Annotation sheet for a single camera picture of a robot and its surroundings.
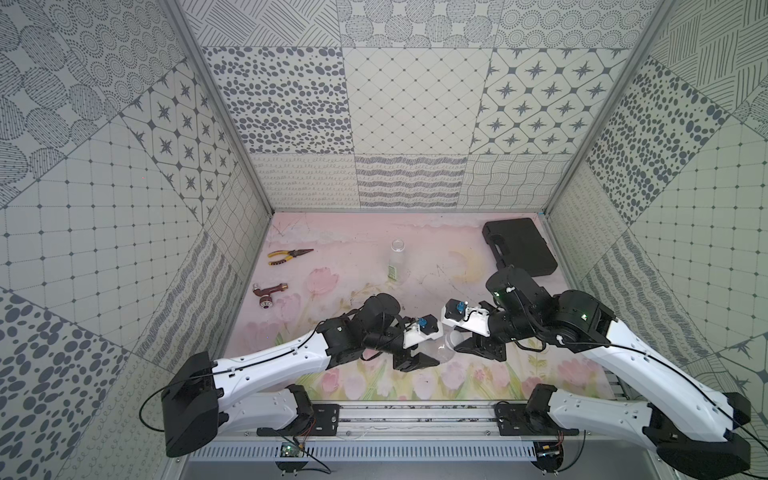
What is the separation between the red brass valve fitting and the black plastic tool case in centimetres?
76

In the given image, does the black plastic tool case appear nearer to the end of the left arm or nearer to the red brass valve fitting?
the end of the left arm

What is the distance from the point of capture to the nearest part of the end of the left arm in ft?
1.88

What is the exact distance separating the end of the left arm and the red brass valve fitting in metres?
0.46

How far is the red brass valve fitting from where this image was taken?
37.2 inches

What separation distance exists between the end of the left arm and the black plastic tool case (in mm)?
534

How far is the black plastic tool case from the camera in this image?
1.03m
